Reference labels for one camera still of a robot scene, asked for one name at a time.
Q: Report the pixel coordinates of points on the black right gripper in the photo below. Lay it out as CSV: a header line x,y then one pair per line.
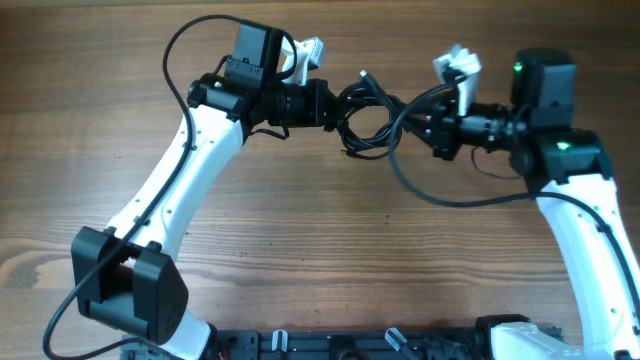
x,y
440,129

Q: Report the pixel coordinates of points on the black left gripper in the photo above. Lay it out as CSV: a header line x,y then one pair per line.
x,y
317,90

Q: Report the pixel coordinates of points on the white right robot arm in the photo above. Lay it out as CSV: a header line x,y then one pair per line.
x,y
566,171

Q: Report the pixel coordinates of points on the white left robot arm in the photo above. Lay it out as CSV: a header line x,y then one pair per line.
x,y
125,274

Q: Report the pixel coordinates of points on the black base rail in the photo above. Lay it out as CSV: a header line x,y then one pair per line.
x,y
456,343

